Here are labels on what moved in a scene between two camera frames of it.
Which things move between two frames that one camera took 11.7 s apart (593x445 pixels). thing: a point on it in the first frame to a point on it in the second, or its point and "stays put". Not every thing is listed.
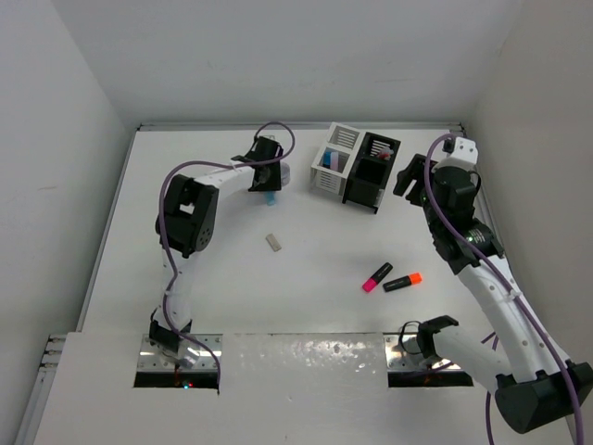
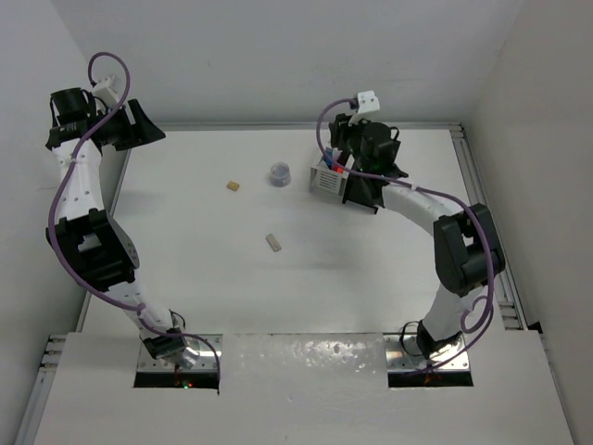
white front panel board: x=275 y=388 stays put
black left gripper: x=271 y=184 to x=141 y=132
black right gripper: x=413 y=171 to x=342 y=130
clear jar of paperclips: x=285 y=173 stays put
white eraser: x=273 y=242 stays put
